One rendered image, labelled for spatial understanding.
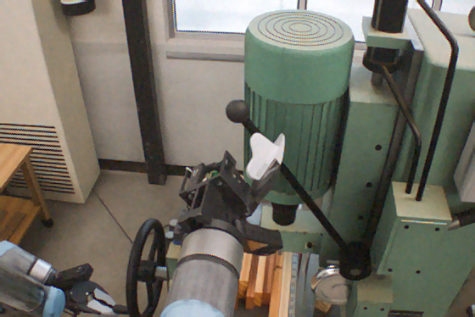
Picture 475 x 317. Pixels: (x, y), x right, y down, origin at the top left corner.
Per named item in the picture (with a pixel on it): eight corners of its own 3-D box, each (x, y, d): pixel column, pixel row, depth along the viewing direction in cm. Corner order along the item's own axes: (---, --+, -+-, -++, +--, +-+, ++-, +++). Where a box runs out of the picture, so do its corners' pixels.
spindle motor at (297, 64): (248, 144, 97) (251, 4, 77) (331, 152, 95) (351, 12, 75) (237, 202, 83) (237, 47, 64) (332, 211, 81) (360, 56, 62)
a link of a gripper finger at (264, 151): (277, 111, 63) (239, 159, 60) (299, 141, 65) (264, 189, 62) (264, 112, 65) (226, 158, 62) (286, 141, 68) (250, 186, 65)
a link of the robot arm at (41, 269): (41, 253, 111) (27, 276, 104) (57, 262, 112) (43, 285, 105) (36, 268, 115) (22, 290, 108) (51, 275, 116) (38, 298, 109)
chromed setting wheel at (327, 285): (307, 293, 95) (314, 258, 87) (364, 297, 94) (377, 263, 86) (306, 304, 93) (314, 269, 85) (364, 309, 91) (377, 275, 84)
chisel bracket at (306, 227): (260, 230, 106) (261, 205, 100) (320, 236, 104) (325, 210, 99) (257, 254, 100) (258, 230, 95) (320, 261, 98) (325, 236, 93)
